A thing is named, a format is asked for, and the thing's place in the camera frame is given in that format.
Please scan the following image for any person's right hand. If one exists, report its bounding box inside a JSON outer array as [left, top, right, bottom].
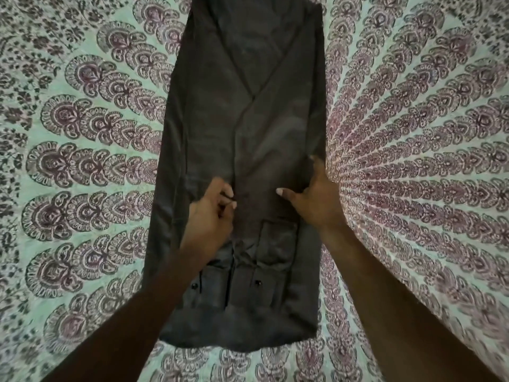
[[276, 155, 348, 235]]

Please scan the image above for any person's left hand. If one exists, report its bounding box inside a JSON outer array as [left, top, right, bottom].
[[180, 177, 238, 262]]

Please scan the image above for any dark grey shirt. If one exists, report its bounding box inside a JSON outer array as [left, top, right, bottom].
[[141, 0, 327, 353]]

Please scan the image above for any person's right forearm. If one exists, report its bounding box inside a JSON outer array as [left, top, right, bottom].
[[321, 224, 502, 382]]

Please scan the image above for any person's left forearm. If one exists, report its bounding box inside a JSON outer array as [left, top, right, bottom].
[[40, 248, 212, 382]]

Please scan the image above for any patterned mandala bedsheet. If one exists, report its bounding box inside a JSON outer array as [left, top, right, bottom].
[[0, 0, 509, 382]]

